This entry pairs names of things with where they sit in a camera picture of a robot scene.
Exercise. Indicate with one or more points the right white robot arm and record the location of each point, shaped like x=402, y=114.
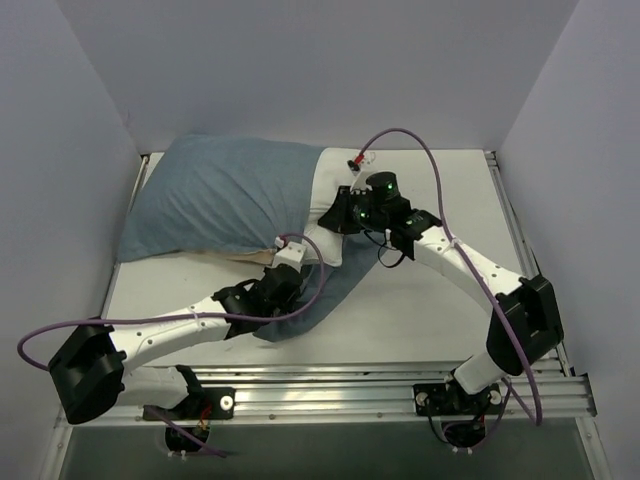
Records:
x=524, y=318

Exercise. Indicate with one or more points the white pillow insert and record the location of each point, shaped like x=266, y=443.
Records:
x=331, y=172

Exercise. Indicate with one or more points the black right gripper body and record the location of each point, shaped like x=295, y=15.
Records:
x=343, y=206

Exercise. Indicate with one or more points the aluminium mounting rail frame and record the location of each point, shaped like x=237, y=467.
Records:
x=337, y=402

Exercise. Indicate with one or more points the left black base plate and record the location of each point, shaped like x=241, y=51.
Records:
x=216, y=403

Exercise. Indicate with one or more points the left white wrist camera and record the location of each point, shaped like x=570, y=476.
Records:
x=289, y=253

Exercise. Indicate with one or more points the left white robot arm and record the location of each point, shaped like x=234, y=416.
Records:
x=100, y=366

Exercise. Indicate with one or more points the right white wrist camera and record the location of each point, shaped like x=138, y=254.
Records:
x=361, y=166

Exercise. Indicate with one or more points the blue striped pillowcase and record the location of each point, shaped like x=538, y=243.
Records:
x=260, y=257

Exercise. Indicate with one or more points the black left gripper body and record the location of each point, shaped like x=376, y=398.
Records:
x=288, y=279

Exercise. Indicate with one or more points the blue-grey pillowcase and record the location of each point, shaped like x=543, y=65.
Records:
x=232, y=194

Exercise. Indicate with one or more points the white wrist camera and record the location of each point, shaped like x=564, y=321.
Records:
x=289, y=253
x=361, y=166

